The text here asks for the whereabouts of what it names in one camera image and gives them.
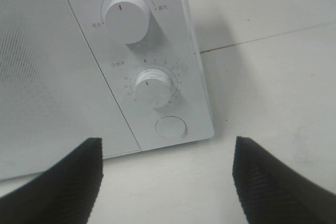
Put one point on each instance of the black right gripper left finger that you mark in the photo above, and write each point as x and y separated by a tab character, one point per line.
65	193

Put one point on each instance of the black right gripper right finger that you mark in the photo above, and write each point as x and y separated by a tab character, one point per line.
269	191

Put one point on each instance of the white microwave door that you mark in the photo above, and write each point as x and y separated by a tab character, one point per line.
53	94

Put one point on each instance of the white lower timer knob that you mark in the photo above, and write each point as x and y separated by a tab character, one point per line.
153	88

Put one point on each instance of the white microwave oven body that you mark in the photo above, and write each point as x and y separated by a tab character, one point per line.
169	45

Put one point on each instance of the white upper power knob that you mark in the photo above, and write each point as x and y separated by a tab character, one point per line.
126	21

